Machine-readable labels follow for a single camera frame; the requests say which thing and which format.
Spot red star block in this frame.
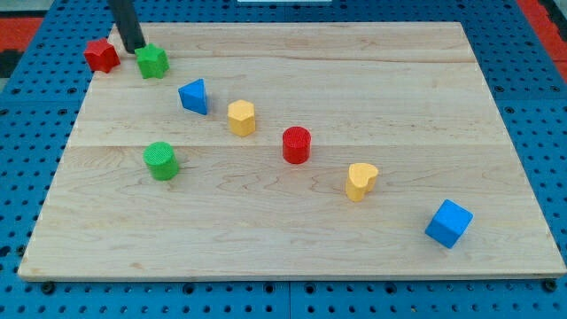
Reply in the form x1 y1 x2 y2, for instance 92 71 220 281
83 38 120 73

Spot green star block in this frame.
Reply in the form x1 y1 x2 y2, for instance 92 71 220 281
135 43 169 79

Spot red cylinder block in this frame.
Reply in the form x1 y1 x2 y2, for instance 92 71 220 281
283 126 311 164

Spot light wooden board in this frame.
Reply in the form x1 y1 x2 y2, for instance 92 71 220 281
19 22 566 282

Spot yellow hexagon block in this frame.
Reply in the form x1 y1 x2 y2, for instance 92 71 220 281
228 99 256 136

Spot yellow heart block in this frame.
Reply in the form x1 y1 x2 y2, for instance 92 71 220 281
345 163 379 202

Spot blue triangle block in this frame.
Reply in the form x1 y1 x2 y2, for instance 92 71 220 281
178 79 208 115

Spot green cylinder block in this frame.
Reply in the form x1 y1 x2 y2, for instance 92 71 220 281
143 142 179 181

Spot blue cube block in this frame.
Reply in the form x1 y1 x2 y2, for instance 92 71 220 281
424 199 473 249

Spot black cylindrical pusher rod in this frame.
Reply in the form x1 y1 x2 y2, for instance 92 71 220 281
107 0 146 54

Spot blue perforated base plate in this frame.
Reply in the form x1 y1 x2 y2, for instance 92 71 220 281
1 0 566 318

